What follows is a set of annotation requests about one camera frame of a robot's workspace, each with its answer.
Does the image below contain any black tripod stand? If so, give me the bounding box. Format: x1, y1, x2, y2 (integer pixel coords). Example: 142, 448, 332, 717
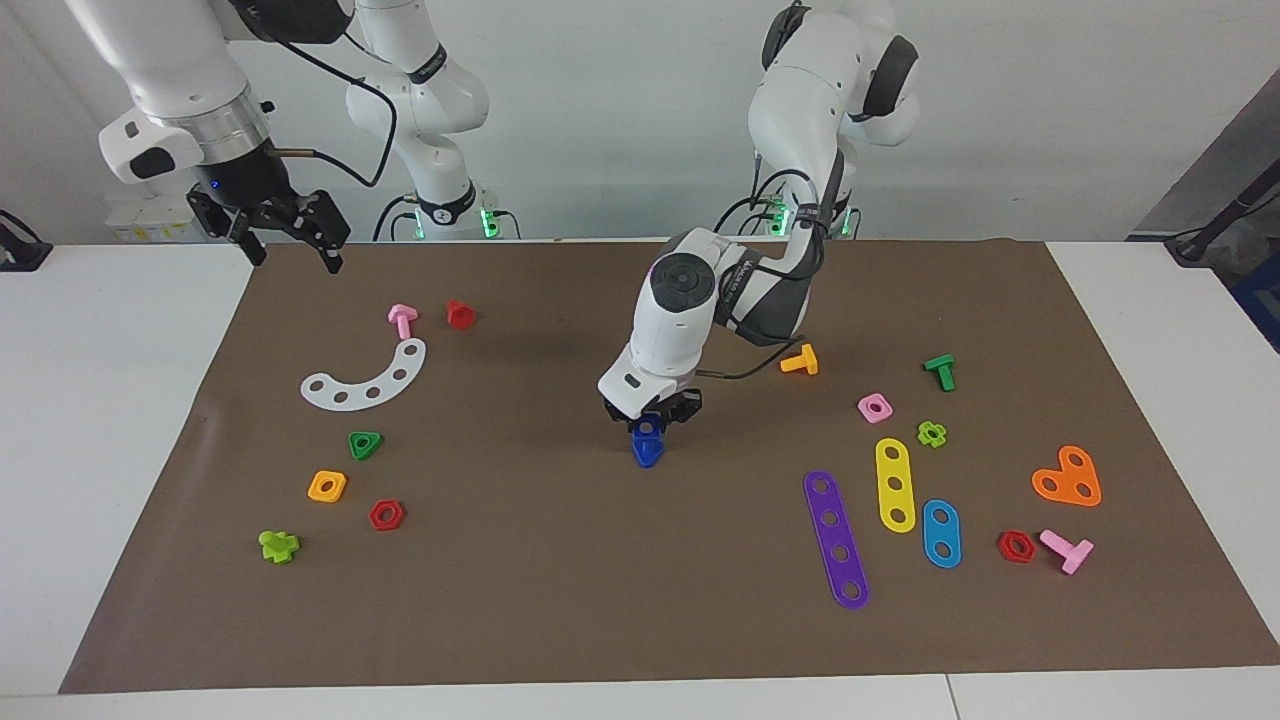
1165, 165, 1280, 266

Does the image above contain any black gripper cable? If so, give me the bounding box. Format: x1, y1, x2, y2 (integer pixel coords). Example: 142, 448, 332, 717
262, 25, 399, 189
695, 145, 851, 383

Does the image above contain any black base cable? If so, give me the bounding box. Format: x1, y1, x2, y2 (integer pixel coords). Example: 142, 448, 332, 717
711, 194, 786, 239
372, 195, 421, 243

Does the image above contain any blue crate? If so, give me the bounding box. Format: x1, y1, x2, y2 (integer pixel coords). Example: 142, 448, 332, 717
1228, 250, 1280, 353

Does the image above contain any blue two-hole plate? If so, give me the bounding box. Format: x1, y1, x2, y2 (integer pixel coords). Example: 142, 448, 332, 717
921, 499, 963, 570

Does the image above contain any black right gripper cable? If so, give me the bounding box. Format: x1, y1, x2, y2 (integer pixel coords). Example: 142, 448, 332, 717
262, 25, 399, 189

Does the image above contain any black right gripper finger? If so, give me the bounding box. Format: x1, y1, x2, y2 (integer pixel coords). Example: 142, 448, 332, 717
288, 190, 352, 276
186, 188, 269, 269

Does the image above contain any yellow three-hole plate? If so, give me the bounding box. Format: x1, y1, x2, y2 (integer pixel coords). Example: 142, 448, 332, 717
875, 437, 917, 534

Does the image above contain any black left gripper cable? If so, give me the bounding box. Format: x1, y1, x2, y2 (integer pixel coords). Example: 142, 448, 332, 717
695, 145, 851, 383

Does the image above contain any orange heart-shaped plate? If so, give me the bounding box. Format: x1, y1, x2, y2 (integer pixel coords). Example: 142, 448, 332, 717
1031, 445, 1103, 508

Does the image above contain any purple four-hole plate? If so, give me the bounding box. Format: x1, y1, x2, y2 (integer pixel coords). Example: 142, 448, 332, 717
803, 470, 871, 611

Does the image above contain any brown table mat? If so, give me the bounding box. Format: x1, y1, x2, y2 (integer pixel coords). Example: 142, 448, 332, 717
58, 238, 1280, 695

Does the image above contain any black clamp device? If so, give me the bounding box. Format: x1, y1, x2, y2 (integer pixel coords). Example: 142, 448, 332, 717
0, 208, 54, 273

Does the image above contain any white curved five-hole plate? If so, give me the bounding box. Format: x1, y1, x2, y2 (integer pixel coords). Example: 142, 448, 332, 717
300, 338, 428, 412

